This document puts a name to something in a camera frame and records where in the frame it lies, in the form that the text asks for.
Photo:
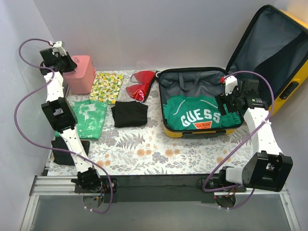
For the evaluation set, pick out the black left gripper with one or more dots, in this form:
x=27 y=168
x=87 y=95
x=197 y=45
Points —
x=66 y=63

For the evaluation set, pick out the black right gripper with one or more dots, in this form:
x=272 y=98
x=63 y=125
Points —
x=222 y=103

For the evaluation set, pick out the pink vanity case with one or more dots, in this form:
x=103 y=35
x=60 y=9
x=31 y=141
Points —
x=81 y=79

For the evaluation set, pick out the green GUESS t-shirt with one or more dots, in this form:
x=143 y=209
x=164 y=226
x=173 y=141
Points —
x=190 y=113

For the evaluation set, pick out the green tie-dye shirt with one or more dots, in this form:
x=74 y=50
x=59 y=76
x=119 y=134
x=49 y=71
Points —
x=90 y=116

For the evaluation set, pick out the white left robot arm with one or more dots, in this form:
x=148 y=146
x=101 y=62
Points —
x=62 y=118

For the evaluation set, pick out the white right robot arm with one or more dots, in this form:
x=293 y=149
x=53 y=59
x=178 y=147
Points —
x=269 y=168

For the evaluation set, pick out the yellow lemon print cloth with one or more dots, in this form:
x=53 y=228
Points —
x=106 y=87

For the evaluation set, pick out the black folded garment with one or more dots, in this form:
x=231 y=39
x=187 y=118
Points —
x=129 y=114

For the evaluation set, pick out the yellow hard-shell suitcase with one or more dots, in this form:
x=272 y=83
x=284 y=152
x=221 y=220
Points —
x=274 y=45

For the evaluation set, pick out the red bikini top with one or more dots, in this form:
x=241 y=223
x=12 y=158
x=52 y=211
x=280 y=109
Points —
x=143 y=81

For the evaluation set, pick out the floral table cloth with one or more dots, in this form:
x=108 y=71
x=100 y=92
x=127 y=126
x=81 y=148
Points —
x=148 y=150

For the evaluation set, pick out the black striped folded cloth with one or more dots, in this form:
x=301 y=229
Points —
x=64 y=158

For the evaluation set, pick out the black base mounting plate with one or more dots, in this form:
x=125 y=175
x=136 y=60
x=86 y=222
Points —
x=160 y=188

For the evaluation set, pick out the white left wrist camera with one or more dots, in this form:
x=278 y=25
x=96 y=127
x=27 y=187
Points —
x=58 y=48

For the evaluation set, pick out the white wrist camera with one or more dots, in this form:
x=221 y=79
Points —
x=58 y=48
x=230 y=83

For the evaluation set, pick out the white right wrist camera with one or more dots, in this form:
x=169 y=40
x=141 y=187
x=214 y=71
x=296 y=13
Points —
x=230 y=83

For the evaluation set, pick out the aluminium frame rail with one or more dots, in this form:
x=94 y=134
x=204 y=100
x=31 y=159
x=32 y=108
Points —
x=57 y=204

